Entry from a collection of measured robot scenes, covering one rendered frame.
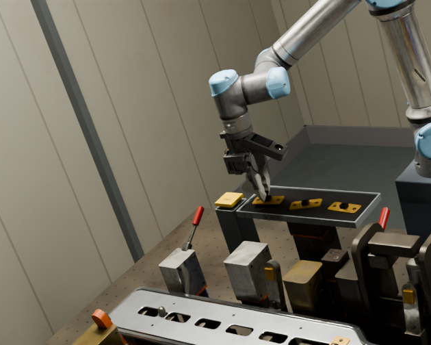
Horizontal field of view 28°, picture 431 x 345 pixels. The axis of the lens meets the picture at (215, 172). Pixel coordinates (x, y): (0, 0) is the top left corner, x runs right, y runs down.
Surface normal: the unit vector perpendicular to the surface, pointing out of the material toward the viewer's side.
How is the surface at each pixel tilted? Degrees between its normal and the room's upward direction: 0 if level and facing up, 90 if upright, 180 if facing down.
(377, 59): 90
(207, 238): 0
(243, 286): 90
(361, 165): 0
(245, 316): 0
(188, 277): 90
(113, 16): 90
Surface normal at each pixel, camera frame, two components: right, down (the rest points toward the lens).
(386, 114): -0.58, 0.50
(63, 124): 0.76, 0.05
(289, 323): -0.29, -0.87
